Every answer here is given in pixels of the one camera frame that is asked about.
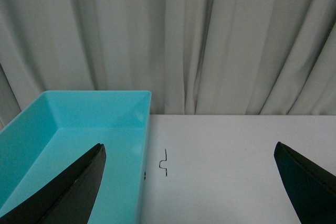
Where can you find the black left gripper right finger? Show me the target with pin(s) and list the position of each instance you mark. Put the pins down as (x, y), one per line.
(310, 188)

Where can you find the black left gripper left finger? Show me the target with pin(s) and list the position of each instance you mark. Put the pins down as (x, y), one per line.
(69, 197)

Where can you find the turquoise plastic storage bin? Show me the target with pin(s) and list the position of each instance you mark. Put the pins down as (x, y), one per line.
(59, 127)

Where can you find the grey pleated curtain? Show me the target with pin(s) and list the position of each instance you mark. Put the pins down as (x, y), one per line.
(248, 57)

